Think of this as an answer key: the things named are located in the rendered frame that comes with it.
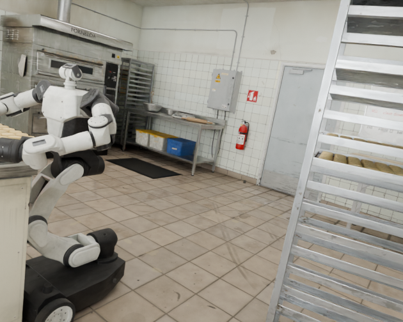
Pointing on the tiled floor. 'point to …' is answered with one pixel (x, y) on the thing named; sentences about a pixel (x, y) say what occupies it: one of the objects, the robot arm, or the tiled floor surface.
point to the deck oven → (55, 62)
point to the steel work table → (181, 124)
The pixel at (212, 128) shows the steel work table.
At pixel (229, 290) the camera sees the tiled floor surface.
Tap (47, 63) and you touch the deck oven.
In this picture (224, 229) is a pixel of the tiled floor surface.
